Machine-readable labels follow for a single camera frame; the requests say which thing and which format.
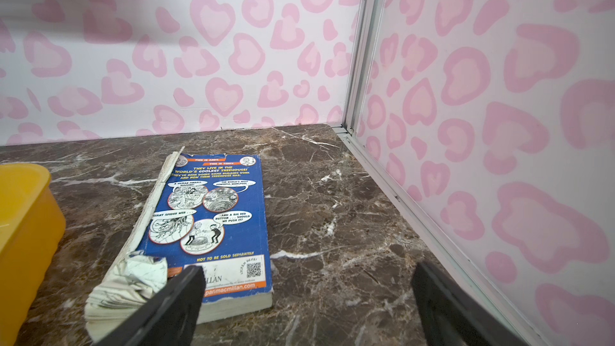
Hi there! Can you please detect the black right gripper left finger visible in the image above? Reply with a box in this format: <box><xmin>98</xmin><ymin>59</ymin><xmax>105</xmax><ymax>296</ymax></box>
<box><xmin>96</xmin><ymin>266</ymin><xmax>206</xmax><ymax>345</ymax></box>

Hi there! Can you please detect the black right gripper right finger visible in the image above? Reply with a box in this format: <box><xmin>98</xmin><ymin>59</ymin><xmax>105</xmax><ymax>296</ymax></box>
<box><xmin>412</xmin><ymin>262</ymin><xmax>525</xmax><ymax>346</ymax></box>

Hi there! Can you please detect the yellow plastic storage box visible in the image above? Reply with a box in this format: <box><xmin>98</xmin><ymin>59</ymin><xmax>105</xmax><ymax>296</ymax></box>
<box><xmin>1</xmin><ymin>163</ymin><xmax>66</xmax><ymax>345</ymax></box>

